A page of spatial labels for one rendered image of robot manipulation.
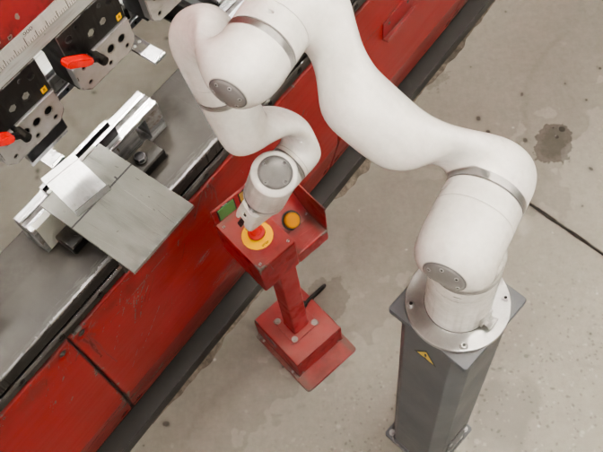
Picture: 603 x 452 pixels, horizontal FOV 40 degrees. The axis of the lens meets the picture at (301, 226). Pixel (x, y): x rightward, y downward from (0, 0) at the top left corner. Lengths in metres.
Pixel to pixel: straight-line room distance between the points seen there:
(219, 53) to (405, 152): 0.28
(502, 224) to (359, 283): 1.51
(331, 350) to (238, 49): 1.65
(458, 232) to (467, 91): 1.92
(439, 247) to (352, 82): 0.25
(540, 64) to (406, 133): 2.05
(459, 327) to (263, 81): 0.65
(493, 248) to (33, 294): 1.03
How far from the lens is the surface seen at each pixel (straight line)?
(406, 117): 1.10
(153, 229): 1.65
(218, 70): 1.02
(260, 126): 1.32
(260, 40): 1.02
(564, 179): 2.87
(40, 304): 1.80
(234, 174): 2.04
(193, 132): 1.91
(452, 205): 1.15
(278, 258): 1.84
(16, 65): 1.49
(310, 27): 1.07
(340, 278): 2.64
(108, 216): 1.69
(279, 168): 1.41
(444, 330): 1.51
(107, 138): 1.81
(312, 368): 2.53
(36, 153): 1.68
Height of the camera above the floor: 2.42
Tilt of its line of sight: 62 degrees down
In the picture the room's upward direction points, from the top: 10 degrees counter-clockwise
